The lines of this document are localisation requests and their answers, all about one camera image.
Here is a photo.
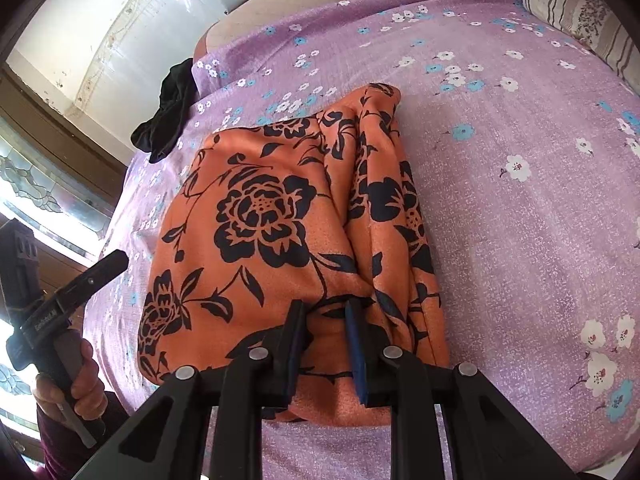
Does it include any wooden window frame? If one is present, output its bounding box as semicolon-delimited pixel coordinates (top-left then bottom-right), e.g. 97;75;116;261
0;67;128;181

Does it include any striped floral pillow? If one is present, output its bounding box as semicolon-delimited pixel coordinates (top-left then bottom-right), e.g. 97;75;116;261
520;0;640;81

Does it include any person's left forearm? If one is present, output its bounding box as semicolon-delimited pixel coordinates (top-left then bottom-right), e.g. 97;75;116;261
30;400;133;480

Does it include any purple floral bedsheet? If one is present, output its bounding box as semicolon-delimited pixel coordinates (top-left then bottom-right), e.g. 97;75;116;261
82;0;640;480

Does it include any orange black floral garment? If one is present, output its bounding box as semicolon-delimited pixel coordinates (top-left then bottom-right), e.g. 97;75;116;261
136;82;451;423

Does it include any pink mattress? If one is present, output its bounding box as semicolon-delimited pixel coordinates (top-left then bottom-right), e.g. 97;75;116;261
192;0;451;61

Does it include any stained glass window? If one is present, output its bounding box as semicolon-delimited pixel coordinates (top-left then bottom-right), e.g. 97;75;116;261
0;120;116;261

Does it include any person's left hand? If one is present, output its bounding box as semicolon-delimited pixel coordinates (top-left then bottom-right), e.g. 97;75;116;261
32;337;108;426

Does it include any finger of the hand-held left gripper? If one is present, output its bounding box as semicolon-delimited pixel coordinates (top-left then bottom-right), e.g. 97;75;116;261
57;250;130;316

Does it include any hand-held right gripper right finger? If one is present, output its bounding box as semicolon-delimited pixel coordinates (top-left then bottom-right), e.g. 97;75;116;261
345;297;576;480

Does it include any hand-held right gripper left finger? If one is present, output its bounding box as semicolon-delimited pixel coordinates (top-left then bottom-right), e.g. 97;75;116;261
70;300;307;480

